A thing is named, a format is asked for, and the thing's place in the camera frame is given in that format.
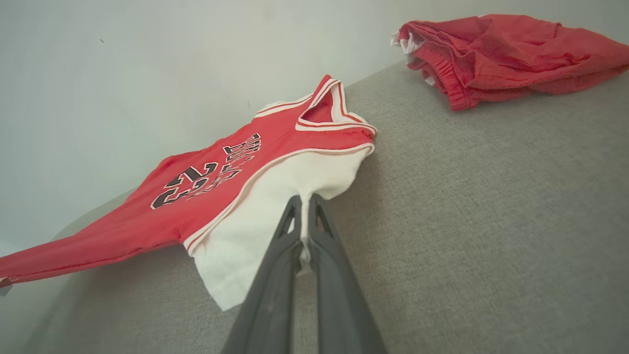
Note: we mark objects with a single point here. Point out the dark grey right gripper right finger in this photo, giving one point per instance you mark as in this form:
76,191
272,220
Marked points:
339,305

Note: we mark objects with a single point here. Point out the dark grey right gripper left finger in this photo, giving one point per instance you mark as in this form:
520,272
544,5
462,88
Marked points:
270,305

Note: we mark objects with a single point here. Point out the red shorts with white stripes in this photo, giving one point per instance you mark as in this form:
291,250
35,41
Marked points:
506,54

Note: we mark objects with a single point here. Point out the red and white basketball jersey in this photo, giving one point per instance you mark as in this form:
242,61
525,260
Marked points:
147,221

